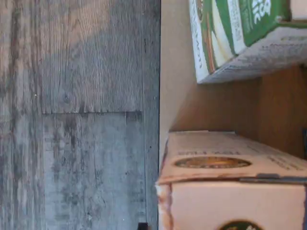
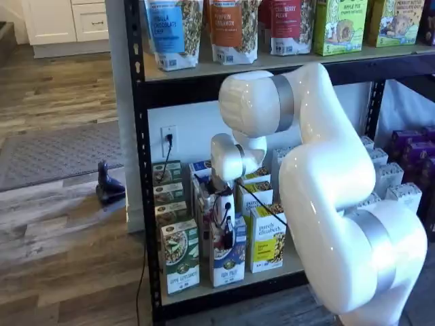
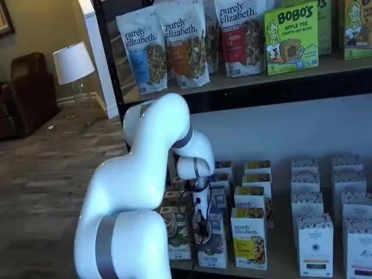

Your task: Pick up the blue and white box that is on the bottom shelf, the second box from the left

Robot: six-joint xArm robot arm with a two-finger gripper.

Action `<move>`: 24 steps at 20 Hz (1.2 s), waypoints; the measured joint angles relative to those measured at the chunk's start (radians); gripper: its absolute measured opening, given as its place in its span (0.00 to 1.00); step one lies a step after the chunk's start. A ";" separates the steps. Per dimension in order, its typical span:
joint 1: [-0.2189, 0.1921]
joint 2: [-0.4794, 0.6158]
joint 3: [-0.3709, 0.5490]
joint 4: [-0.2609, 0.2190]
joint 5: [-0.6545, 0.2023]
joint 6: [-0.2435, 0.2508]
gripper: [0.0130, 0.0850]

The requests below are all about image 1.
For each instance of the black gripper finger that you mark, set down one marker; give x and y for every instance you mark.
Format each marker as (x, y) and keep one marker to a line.
(143, 226)

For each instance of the blue and white oatmeal box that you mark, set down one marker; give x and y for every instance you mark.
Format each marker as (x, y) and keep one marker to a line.
(239, 203)

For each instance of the particle board shelf panel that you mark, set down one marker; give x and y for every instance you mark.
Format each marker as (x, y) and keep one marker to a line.
(216, 107)

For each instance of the green and white oatmeal box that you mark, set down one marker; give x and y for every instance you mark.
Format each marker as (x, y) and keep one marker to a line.
(227, 36)

